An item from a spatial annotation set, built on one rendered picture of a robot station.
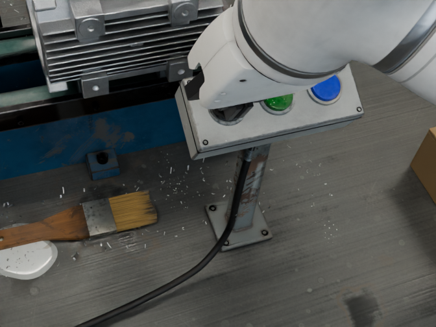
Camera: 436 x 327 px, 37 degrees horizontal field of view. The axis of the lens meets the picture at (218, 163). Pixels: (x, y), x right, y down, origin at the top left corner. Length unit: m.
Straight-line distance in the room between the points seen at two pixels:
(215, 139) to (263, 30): 0.23
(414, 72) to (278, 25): 0.08
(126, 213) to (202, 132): 0.27
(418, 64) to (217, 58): 0.15
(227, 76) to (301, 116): 0.20
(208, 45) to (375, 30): 0.16
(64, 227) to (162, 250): 0.12
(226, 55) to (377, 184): 0.53
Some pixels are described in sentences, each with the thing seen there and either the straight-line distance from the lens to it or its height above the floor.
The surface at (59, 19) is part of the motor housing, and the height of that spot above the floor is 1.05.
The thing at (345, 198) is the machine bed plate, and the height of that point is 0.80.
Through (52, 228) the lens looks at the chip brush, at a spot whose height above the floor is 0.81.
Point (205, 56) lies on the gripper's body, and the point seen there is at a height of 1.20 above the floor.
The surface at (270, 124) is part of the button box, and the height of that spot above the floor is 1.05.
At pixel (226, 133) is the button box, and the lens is 0.61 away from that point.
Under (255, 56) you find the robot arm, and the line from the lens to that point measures 0.41.
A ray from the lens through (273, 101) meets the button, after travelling 0.62.
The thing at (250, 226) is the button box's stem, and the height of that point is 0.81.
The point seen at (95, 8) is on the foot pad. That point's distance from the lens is 0.69.
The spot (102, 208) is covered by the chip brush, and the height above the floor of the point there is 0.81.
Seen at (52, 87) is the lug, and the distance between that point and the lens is 0.78.
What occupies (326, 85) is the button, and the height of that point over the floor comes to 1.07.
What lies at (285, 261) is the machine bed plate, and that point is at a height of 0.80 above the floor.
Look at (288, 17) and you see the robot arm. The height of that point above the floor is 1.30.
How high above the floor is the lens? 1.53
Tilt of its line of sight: 54 degrees down
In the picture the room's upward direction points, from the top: 8 degrees clockwise
